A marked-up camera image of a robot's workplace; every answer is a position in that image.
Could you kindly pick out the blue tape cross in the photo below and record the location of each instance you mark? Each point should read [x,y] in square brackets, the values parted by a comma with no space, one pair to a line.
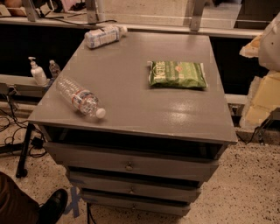
[77,206]

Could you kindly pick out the black shoe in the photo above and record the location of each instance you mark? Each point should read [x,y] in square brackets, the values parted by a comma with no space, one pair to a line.
[55,206]

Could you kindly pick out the brown trouser leg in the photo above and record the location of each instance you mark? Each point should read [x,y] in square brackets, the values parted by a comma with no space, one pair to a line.
[16,207]

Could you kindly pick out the black table leg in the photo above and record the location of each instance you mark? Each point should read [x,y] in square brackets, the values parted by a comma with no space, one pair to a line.
[21,171]

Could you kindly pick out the bottom grey drawer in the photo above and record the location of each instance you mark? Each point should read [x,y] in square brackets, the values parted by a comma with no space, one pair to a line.
[162,206]

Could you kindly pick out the grey drawer cabinet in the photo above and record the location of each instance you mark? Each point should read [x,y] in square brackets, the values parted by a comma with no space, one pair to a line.
[167,122]

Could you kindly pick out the white pump dispenser bottle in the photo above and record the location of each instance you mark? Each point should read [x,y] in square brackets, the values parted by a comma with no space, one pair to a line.
[37,72]

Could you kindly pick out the clear water bottle red label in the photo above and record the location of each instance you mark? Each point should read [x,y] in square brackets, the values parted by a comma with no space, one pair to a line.
[79,97]

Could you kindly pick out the grey metal shelf rail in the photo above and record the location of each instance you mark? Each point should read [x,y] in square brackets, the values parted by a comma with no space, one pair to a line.
[21,85]

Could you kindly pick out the blue labelled plastic bottle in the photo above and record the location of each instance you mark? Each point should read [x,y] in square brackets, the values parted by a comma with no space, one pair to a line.
[103,36]

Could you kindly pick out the top grey drawer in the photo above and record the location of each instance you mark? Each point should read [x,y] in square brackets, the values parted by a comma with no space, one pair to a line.
[130,162]

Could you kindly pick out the grey drawer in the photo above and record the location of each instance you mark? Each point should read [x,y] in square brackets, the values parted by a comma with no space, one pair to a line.
[130,162]
[162,206]
[93,182]

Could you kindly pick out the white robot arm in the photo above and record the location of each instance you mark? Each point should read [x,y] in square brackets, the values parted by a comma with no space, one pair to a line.
[269,50]

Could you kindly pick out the small clear bottle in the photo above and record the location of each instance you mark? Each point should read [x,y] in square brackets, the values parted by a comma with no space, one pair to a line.
[54,69]

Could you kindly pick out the green jalapeno chip bag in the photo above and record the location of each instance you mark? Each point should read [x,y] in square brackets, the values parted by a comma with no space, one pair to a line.
[177,74]

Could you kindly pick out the middle grey drawer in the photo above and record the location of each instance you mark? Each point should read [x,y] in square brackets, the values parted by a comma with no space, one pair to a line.
[93,182]

